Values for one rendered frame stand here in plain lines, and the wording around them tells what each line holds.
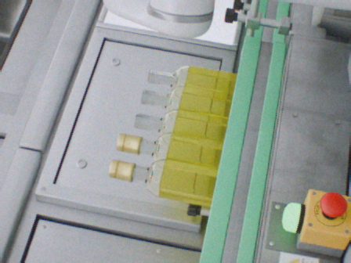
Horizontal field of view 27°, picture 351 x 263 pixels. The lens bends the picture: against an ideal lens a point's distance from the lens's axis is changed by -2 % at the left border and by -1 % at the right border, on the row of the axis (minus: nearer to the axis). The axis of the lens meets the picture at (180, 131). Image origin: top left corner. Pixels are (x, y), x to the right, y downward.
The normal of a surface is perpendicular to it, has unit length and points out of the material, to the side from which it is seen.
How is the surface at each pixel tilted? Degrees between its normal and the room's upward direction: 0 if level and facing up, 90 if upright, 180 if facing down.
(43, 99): 90
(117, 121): 90
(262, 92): 90
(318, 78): 90
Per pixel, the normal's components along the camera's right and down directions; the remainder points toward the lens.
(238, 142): 0.04, -0.58
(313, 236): -0.19, 0.79
